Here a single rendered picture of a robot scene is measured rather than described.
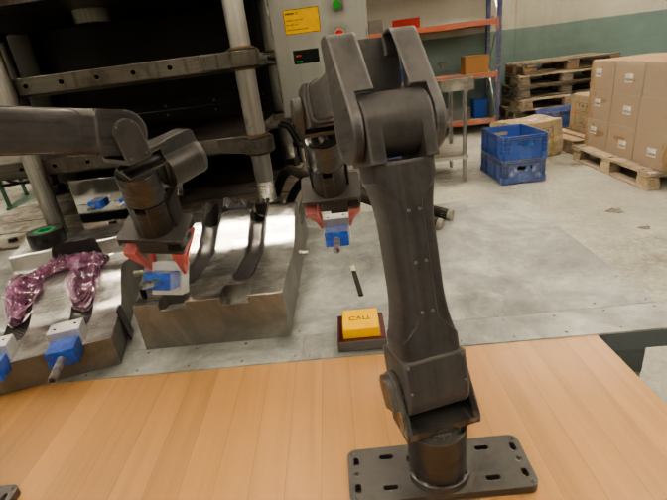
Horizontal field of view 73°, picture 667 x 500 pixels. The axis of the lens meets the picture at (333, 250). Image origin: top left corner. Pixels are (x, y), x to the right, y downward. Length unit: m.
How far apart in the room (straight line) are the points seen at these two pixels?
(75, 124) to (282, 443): 0.47
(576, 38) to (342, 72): 7.50
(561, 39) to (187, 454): 7.54
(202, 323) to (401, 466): 0.42
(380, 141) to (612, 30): 7.71
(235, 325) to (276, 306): 0.08
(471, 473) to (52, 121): 0.62
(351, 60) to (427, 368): 0.30
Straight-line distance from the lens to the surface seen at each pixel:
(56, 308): 1.00
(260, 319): 0.79
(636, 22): 8.21
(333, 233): 0.80
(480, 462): 0.57
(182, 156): 0.70
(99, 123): 0.64
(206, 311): 0.80
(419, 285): 0.44
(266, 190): 1.47
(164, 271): 0.78
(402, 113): 0.42
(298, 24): 1.53
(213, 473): 0.62
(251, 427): 0.66
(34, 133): 0.63
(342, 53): 0.45
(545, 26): 7.73
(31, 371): 0.90
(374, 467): 0.57
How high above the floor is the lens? 1.24
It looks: 23 degrees down
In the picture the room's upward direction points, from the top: 7 degrees counter-clockwise
